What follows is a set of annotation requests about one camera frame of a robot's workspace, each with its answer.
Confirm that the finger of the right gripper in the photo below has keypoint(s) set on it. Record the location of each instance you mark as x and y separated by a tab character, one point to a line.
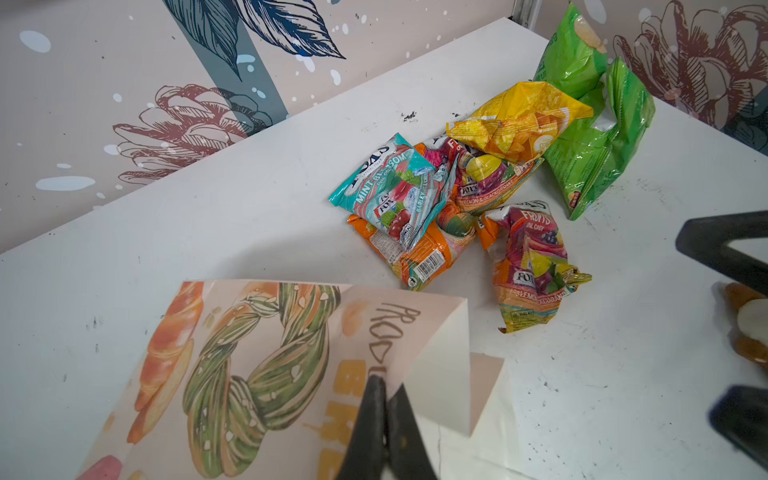
707	240
740	416

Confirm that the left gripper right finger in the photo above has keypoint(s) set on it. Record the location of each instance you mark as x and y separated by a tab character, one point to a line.
407	457

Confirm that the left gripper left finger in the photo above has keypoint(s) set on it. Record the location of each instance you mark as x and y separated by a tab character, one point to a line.
366	453

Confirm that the beige paper bag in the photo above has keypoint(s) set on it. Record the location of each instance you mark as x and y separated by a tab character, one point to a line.
254	379

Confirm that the small colourful candy packet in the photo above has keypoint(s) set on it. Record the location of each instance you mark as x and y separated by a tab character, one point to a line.
531	268

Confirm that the yellow chips bag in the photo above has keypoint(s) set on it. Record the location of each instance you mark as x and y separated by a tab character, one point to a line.
521	123

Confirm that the green snack packet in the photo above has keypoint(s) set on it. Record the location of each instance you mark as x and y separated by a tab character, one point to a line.
592	152

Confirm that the orange Fox's candy bag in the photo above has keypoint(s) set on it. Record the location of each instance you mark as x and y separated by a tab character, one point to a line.
479	181

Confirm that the teal Fox's candy bag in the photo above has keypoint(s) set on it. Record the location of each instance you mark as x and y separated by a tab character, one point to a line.
398	189

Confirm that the brown white plush toy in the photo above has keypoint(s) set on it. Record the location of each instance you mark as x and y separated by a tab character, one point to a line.
748	336

